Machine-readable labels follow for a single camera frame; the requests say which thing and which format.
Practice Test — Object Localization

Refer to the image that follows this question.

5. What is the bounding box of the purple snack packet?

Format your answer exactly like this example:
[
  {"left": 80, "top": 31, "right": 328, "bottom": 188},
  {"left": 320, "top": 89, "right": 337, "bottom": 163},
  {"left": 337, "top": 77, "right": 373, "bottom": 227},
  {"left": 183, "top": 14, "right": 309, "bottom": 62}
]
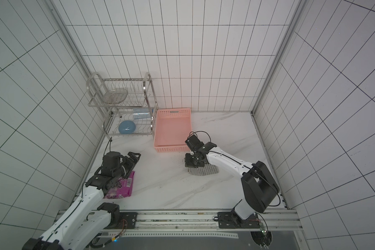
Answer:
[{"left": 105, "top": 171, "right": 135, "bottom": 200}]

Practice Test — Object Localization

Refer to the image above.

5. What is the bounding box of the pink plastic basket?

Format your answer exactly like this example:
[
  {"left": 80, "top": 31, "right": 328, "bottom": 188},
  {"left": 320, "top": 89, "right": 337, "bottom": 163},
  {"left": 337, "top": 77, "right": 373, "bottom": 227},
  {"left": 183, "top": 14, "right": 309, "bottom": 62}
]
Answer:
[{"left": 154, "top": 108, "right": 192, "bottom": 153}]

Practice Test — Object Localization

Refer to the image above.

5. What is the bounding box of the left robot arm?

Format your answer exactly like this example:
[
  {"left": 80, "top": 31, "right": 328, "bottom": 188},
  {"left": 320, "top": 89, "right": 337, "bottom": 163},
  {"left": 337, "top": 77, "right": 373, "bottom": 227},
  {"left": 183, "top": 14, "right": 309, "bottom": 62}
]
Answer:
[{"left": 23, "top": 151, "right": 141, "bottom": 250}]

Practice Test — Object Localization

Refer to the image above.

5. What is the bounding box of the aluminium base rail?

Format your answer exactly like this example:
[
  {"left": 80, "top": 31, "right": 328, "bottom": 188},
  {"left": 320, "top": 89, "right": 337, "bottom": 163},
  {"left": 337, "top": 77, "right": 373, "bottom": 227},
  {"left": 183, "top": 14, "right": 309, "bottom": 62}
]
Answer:
[{"left": 51, "top": 208, "right": 304, "bottom": 240}]

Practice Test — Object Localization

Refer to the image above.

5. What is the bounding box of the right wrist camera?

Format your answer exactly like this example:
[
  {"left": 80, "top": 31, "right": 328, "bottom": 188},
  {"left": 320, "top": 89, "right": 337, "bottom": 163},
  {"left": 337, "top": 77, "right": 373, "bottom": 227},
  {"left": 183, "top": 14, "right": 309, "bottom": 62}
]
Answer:
[{"left": 185, "top": 133, "right": 204, "bottom": 152}]

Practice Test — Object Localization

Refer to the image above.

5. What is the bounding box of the light blue container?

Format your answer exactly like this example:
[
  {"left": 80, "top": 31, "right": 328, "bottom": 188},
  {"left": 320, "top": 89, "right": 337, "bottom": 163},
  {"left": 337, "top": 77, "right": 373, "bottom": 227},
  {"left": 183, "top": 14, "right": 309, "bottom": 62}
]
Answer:
[{"left": 132, "top": 108, "right": 152, "bottom": 120}]

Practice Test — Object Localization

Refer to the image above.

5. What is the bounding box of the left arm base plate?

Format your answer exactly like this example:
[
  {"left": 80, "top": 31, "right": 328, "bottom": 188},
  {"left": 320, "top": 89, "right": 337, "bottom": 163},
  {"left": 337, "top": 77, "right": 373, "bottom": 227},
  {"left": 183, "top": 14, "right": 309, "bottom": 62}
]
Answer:
[{"left": 110, "top": 212, "right": 138, "bottom": 230}]

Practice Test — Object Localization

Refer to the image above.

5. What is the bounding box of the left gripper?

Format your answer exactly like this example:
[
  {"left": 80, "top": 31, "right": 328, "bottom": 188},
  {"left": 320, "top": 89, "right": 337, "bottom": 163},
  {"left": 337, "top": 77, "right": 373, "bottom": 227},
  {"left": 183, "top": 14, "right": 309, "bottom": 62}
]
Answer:
[{"left": 114, "top": 152, "right": 141, "bottom": 180}]

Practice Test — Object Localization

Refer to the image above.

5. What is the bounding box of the blue bowl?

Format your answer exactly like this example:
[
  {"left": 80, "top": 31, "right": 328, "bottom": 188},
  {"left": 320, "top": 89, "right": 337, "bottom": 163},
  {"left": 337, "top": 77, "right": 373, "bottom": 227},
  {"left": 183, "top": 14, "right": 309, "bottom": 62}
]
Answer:
[{"left": 118, "top": 120, "right": 136, "bottom": 134}]

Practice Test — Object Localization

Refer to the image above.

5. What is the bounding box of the grey striped dishcloth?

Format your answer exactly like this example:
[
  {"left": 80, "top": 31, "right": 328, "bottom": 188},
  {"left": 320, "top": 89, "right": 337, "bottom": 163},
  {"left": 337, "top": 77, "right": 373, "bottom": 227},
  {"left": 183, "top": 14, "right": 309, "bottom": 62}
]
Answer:
[{"left": 187, "top": 164, "right": 219, "bottom": 176}]

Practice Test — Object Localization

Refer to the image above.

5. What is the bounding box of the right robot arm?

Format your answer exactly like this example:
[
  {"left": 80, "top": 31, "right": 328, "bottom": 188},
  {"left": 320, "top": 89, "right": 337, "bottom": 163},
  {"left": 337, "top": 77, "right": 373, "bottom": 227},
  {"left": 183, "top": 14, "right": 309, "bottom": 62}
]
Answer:
[{"left": 185, "top": 139, "right": 280, "bottom": 221}]

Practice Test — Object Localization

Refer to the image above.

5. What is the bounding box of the metal dish rack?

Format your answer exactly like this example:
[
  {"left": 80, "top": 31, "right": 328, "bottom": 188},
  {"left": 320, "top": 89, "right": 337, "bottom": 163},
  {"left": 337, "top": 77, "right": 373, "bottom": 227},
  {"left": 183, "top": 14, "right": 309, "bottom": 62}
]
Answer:
[{"left": 86, "top": 72, "right": 158, "bottom": 139}]

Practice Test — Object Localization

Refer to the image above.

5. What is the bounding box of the clear glass plate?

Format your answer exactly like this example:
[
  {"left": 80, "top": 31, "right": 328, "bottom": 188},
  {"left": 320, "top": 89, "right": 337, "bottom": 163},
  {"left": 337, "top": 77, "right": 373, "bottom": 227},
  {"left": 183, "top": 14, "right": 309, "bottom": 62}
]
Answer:
[{"left": 103, "top": 88, "right": 128, "bottom": 105}]

